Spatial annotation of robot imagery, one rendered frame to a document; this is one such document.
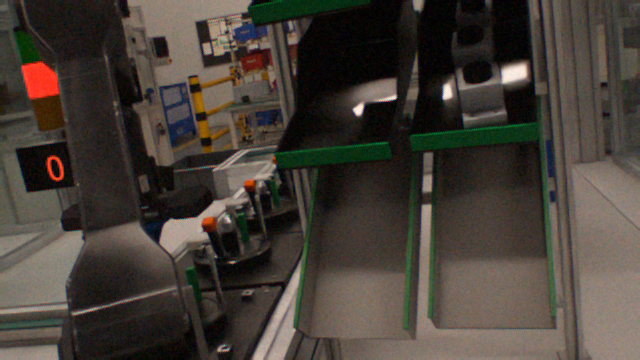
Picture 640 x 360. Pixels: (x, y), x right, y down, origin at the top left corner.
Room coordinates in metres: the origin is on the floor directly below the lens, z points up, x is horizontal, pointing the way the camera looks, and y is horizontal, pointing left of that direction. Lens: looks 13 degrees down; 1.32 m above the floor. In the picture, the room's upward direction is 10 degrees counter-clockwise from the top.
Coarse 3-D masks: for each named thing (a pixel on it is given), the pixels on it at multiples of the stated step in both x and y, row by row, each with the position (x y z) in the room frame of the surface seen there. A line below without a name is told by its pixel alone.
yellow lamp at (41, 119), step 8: (48, 96) 0.91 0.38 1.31; (56, 96) 0.92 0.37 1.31; (32, 104) 0.92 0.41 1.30; (40, 104) 0.91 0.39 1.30; (48, 104) 0.91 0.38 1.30; (56, 104) 0.92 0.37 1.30; (40, 112) 0.91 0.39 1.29; (48, 112) 0.91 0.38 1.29; (56, 112) 0.92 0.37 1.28; (40, 120) 0.91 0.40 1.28; (48, 120) 0.91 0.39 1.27; (56, 120) 0.91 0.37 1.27; (40, 128) 0.91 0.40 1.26; (48, 128) 0.91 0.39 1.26
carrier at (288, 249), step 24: (240, 216) 1.07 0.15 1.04; (192, 240) 1.13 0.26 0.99; (240, 240) 1.07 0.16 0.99; (264, 240) 1.05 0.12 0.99; (288, 240) 1.09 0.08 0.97; (192, 264) 1.04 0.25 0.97; (216, 264) 0.96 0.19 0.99; (240, 264) 0.96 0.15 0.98; (264, 264) 0.98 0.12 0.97; (288, 264) 0.96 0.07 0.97; (240, 288) 0.90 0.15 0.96
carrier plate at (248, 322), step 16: (256, 288) 0.88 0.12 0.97; (272, 288) 0.87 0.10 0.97; (240, 304) 0.83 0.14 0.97; (256, 304) 0.82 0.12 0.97; (272, 304) 0.81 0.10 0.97; (240, 320) 0.77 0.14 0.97; (256, 320) 0.76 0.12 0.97; (224, 336) 0.73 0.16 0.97; (240, 336) 0.72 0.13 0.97; (256, 336) 0.72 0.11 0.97; (192, 352) 0.70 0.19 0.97; (208, 352) 0.69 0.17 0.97; (240, 352) 0.68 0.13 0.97
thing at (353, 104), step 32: (384, 0) 0.85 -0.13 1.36; (320, 32) 0.86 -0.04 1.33; (352, 32) 0.89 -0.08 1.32; (384, 32) 0.87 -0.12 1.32; (416, 32) 0.84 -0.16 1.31; (320, 64) 0.84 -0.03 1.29; (352, 64) 0.84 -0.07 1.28; (384, 64) 0.81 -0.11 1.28; (320, 96) 0.79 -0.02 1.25; (352, 96) 0.77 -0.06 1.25; (384, 96) 0.74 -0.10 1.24; (288, 128) 0.71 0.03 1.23; (320, 128) 0.72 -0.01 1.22; (352, 128) 0.70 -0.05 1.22; (384, 128) 0.68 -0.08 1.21; (288, 160) 0.66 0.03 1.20; (320, 160) 0.65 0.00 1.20; (352, 160) 0.64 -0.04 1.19; (384, 160) 0.63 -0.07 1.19
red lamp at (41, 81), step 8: (32, 64) 0.91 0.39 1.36; (40, 64) 0.91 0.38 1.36; (24, 72) 0.92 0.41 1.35; (32, 72) 0.91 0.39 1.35; (40, 72) 0.91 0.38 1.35; (48, 72) 0.92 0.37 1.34; (32, 80) 0.91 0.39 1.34; (40, 80) 0.91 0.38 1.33; (48, 80) 0.92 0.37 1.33; (56, 80) 0.93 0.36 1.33; (32, 88) 0.91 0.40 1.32; (40, 88) 0.91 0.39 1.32; (48, 88) 0.91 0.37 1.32; (56, 88) 0.92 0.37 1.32; (32, 96) 0.91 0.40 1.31; (40, 96) 0.91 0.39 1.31
